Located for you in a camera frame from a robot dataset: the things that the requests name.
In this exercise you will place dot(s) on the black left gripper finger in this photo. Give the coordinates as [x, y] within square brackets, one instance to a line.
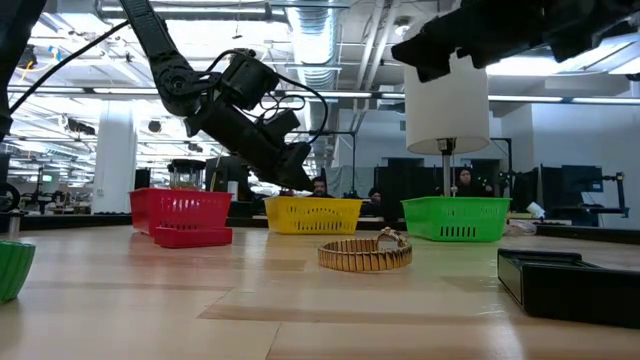
[295, 172]

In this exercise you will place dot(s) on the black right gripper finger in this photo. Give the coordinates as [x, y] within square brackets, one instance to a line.
[440, 67]
[430, 47]

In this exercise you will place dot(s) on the small red digital clock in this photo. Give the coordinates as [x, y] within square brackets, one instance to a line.
[192, 238]

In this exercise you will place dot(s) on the green ribbed bowl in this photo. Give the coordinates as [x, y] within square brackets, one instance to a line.
[15, 270]

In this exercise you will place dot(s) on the small black digital clock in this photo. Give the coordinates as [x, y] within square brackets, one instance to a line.
[565, 295]

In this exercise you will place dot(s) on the black monitor on arm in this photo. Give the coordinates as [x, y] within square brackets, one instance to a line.
[582, 179]

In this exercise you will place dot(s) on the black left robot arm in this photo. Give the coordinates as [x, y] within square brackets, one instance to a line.
[165, 70]

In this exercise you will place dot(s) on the person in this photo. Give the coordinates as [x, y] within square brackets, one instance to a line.
[320, 187]
[466, 182]
[374, 197]

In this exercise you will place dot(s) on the white shade wooden base lamp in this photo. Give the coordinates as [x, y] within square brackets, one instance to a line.
[445, 110]

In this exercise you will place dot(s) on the yellow plastic basket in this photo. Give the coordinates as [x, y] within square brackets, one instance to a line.
[312, 215]

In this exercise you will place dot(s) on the red plastic basket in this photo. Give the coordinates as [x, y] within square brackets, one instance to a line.
[175, 210]

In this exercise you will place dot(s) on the green plastic basket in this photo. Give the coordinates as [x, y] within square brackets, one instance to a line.
[455, 217]

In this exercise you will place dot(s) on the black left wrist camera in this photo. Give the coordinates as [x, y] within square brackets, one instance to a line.
[282, 127]

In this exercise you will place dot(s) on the black aluminium rig frame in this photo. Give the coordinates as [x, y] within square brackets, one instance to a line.
[75, 220]

